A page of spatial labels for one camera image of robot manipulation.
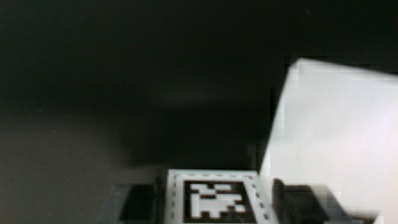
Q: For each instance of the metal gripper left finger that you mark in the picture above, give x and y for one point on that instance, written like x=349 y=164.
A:
x=131 y=206

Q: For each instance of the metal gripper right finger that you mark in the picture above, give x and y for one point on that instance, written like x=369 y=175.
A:
x=307 y=206

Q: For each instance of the small white tagged cube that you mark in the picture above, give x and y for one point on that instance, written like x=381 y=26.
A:
x=216 y=197

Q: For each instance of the long white chair side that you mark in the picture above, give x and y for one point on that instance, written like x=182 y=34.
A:
x=333 y=146

